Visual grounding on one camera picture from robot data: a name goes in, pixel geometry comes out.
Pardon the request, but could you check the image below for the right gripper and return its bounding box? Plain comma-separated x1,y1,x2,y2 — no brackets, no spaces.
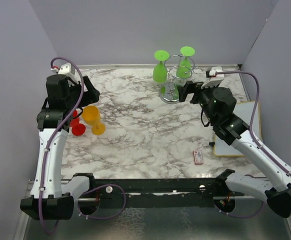
178,79,219,124

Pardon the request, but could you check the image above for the orange wine glass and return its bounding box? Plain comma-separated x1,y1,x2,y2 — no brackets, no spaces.
82,105,106,136

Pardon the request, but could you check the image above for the green wine glass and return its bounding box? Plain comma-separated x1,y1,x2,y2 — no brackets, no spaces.
153,50,170,83
176,46,195,78

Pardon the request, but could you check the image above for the red wine glass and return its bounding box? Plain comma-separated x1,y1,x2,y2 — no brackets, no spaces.
70,110,86,137

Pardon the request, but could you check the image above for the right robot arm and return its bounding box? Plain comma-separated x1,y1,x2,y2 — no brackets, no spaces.
177,81,291,218

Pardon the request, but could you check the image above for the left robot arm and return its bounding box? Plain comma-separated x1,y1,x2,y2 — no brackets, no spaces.
20,74,100,220

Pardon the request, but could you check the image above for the chrome wine glass rack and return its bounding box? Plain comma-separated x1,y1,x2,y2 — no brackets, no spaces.
159,54,196,104

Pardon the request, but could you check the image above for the small whiteboard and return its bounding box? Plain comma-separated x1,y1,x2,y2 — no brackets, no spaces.
213,101,262,157

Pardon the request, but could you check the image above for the red white eraser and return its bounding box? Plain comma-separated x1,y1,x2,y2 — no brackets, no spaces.
193,150,204,165

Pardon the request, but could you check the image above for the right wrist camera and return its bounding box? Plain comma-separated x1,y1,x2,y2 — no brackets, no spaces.
201,66,225,89

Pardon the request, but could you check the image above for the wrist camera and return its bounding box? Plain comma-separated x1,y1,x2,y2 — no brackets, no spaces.
51,63,76,78
201,66,225,89

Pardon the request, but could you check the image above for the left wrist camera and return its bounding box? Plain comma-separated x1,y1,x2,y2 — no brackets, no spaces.
51,63,76,78

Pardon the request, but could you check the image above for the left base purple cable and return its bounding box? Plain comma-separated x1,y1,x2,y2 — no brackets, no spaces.
77,184,127,221

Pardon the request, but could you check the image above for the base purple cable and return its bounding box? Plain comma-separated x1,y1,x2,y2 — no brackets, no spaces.
77,184,127,221
217,199,265,219

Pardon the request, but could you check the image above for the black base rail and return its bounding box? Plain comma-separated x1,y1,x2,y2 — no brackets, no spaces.
78,177,243,209

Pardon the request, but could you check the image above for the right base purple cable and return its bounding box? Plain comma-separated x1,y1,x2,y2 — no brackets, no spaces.
217,199,265,219

